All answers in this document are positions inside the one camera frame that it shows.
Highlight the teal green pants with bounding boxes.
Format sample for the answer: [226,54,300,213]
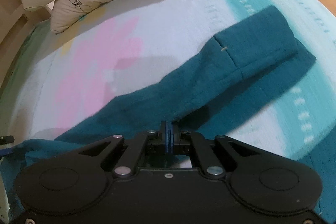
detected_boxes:
[1,6,315,218]

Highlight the pastel patterned bed sheet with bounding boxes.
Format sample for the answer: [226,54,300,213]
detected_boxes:
[0,0,336,214]

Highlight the wooden bed headboard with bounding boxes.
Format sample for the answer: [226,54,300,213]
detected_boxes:
[1,0,50,84]

